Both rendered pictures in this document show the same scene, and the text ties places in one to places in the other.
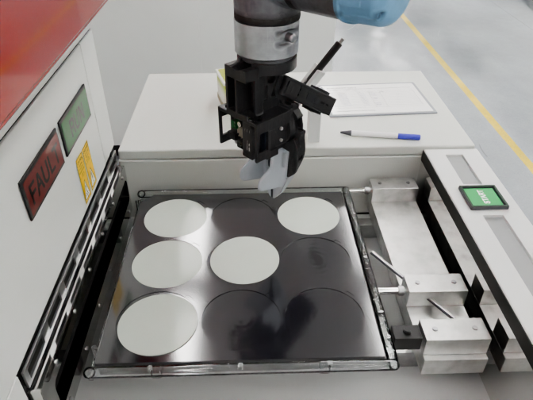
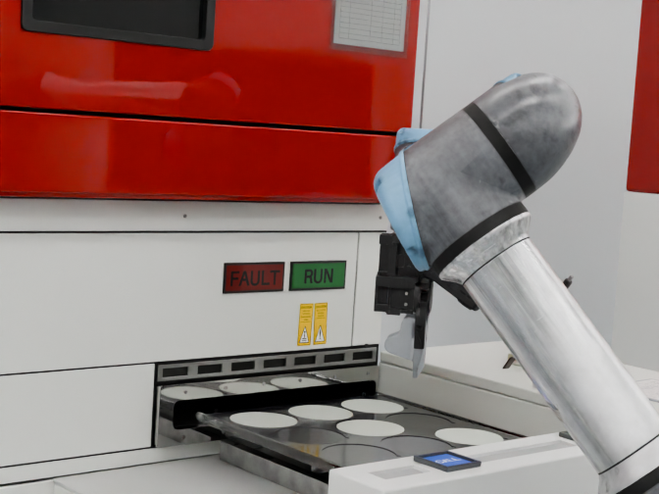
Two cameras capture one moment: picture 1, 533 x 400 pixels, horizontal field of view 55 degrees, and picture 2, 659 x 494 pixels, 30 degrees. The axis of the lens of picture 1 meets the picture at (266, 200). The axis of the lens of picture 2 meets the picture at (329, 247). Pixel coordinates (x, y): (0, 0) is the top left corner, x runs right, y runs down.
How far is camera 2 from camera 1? 1.48 m
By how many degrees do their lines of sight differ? 57
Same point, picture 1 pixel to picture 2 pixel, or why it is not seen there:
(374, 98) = not seen: outside the picture
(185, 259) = (334, 415)
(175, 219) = (370, 406)
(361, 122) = not seen: hidden behind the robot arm
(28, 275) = (200, 321)
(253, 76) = (387, 240)
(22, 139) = (244, 244)
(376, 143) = not seen: hidden behind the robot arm
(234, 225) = (401, 420)
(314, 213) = (475, 437)
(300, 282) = (380, 443)
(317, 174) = (529, 424)
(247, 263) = (367, 428)
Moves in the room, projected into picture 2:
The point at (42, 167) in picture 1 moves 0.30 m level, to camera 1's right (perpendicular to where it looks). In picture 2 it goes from (253, 272) to (376, 300)
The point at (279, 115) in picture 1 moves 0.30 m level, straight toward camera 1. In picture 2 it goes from (401, 277) to (224, 282)
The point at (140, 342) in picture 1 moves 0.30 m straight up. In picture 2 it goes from (240, 419) to (252, 219)
